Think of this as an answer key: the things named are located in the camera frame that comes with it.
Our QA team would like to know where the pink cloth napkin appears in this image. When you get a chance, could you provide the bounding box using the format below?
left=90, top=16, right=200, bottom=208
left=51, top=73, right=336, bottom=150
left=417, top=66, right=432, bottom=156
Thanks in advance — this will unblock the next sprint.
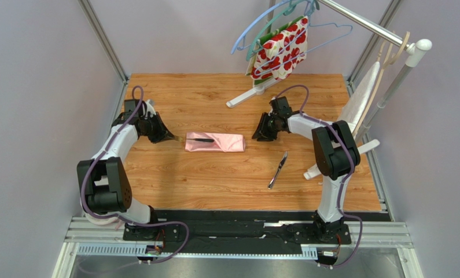
left=185, top=131, right=246, bottom=153

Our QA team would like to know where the black handled knife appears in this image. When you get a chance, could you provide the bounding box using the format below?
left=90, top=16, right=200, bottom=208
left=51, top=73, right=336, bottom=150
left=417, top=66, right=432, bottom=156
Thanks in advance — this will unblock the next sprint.
left=175, top=137, right=215, bottom=143

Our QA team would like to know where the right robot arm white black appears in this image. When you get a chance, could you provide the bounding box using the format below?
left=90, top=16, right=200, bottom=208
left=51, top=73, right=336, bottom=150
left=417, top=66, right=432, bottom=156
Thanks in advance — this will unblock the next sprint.
left=252, top=97, right=366, bottom=224

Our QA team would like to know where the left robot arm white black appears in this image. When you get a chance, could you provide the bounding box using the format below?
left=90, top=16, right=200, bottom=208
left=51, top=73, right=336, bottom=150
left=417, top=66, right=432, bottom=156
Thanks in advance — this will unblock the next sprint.
left=76, top=99, right=175, bottom=225

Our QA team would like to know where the red floral cloth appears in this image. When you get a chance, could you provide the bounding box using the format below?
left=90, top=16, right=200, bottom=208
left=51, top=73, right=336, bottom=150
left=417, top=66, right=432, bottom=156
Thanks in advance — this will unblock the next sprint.
left=246, top=16, right=309, bottom=86

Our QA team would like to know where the light blue hanger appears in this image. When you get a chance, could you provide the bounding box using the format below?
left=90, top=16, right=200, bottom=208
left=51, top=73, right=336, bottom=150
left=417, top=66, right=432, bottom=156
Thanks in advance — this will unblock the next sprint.
left=230, top=0, right=311, bottom=54

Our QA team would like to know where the white hanging cloth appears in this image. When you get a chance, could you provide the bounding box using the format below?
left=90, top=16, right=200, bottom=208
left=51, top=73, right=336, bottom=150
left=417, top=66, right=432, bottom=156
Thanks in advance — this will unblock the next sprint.
left=337, top=61, right=380, bottom=137

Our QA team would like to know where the white mesh basket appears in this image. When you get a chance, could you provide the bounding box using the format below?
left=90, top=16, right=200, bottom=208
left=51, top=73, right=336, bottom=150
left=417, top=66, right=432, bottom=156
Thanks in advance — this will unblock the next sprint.
left=82, top=206, right=124, bottom=226

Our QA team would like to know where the teal green hanger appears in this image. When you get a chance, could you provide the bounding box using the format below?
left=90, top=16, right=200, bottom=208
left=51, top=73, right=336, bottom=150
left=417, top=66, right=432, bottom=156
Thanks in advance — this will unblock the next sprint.
left=232, top=1, right=320, bottom=61

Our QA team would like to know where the white clothes rack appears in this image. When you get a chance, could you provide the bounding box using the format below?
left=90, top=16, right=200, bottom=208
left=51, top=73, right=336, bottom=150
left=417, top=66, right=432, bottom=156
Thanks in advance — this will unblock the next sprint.
left=226, top=0, right=433, bottom=181

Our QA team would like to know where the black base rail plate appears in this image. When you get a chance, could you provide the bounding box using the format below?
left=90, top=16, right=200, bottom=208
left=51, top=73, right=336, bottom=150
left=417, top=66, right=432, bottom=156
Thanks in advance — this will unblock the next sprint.
left=123, top=210, right=352, bottom=255

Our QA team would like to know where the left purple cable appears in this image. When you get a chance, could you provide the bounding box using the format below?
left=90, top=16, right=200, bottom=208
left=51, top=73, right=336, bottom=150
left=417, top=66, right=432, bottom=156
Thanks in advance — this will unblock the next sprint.
left=78, top=85, right=190, bottom=265

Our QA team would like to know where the purple cable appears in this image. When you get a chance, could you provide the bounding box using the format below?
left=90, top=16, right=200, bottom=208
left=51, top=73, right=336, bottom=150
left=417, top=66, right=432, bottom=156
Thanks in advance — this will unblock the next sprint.
left=78, top=85, right=190, bottom=265
left=274, top=84, right=363, bottom=269

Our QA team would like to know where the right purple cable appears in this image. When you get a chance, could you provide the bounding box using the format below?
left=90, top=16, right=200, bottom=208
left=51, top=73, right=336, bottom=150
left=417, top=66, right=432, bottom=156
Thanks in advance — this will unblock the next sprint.
left=274, top=84, right=363, bottom=269

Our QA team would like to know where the thin blue wire hanger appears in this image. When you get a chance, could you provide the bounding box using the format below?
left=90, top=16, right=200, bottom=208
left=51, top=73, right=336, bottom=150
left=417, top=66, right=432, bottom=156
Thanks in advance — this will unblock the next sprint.
left=252, top=0, right=354, bottom=77

